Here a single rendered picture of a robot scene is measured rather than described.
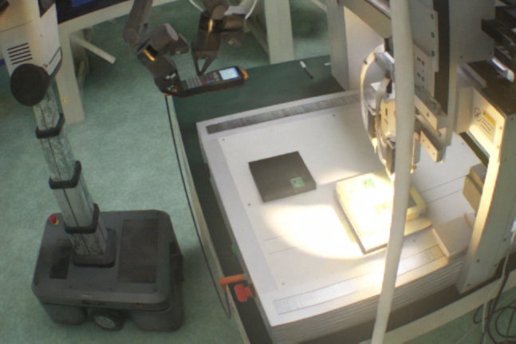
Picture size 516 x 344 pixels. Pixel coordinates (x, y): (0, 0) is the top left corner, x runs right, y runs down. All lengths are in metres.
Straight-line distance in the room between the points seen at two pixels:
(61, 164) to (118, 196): 1.01
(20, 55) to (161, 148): 1.64
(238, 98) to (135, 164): 1.24
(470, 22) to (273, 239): 0.61
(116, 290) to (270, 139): 0.85
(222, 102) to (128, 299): 0.78
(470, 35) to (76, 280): 1.63
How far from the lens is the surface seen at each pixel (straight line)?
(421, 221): 1.13
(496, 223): 1.02
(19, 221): 2.86
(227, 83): 1.58
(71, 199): 1.84
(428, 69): 0.84
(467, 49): 0.89
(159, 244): 2.03
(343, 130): 1.41
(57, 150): 1.74
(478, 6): 0.88
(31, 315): 2.33
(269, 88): 1.81
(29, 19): 1.48
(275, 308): 0.99
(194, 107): 1.77
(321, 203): 1.20
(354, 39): 1.52
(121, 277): 1.94
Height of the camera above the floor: 1.64
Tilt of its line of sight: 35 degrees down
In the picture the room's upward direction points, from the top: 6 degrees counter-clockwise
